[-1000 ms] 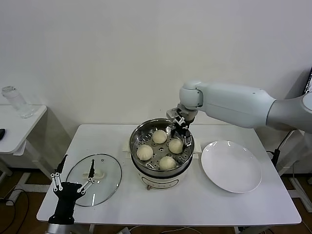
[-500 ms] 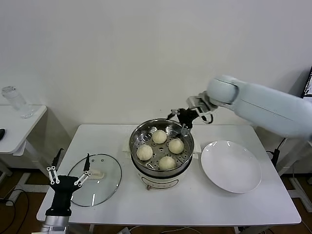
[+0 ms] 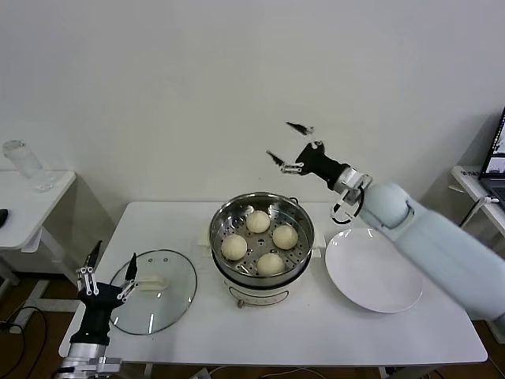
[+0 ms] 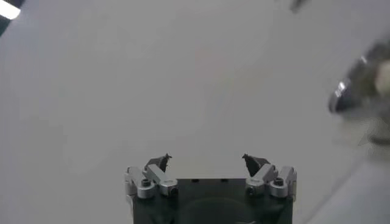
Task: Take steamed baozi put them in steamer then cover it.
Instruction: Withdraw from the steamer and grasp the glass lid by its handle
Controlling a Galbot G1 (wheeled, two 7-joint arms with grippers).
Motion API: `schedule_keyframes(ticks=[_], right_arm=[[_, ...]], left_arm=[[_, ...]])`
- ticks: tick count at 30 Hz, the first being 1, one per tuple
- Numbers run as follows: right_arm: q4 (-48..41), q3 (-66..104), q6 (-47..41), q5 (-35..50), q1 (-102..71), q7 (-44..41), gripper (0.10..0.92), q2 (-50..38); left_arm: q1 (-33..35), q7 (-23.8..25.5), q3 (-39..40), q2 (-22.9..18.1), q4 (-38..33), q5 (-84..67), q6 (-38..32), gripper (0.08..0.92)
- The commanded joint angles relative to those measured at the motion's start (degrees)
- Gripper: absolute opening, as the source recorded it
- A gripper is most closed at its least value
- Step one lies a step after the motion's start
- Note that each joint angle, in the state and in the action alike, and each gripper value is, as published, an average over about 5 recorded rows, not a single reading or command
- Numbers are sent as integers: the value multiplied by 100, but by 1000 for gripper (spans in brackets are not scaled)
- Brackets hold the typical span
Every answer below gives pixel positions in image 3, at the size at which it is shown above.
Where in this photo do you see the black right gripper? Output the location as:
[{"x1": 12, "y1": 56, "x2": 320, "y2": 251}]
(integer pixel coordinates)
[{"x1": 265, "y1": 121, "x2": 352, "y2": 193}]

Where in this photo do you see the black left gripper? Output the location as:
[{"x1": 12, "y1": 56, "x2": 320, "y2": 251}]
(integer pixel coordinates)
[{"x1": 69, "y1": 240, "x2": 139, "y2": 344}]

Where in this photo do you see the round glass pot lid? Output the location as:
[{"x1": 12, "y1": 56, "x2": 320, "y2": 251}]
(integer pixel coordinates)
[{"x1": 108, "y1": 248, "x2": 198, "y2": 336}]

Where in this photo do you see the white steamed baozi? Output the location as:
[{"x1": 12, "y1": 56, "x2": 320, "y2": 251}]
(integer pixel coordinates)
[
  {"x1": 271, "y1": 223, "x2": 299, "y2": 250},
  {"x1": 220, "y1": 235, "x2": 249, "y2": 261},
  {"x1": 245, "y1": 210, "x2": 272, "y2": 234},
  {"x1": 256, "y1": 252, "x2": 286, "y2": 276}
]

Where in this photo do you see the stainless steel steamer pot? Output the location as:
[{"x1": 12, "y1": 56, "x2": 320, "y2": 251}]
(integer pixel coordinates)
[{"x1": 208, "y1": 192, "x2": 316, "y2": 283}]

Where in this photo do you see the small white side table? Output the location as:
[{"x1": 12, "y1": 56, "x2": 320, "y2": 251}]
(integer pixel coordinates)
[{"x1": 0, "y1": 169, "x2": 94, "y2": 313}]

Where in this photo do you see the clear glass jar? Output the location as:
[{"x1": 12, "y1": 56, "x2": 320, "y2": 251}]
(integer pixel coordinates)
[{"x1": 2, "y1": 138, "x2": 54, "y2": 193}]

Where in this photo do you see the white electric cooker base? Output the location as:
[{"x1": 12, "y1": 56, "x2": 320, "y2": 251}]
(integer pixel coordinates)
[{"x1": 196, "y1": 224, "x2": 327, "y2": 310}]

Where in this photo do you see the white round plate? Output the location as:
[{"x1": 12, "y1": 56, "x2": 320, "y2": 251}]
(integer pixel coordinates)
[{"x1": 325, "y1": 227, "x2": 425, "y2": 314}]

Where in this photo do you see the open laptop computer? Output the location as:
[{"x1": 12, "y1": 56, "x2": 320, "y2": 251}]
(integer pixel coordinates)
[{"x1": 479, "y1": 106, "x2": 505, "y2": 202}]

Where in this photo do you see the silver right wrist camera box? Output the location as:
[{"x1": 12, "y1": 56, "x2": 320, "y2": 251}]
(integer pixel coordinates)
[{"x1": 329, "y1": 188, "x2": 366, "y2": 226}]

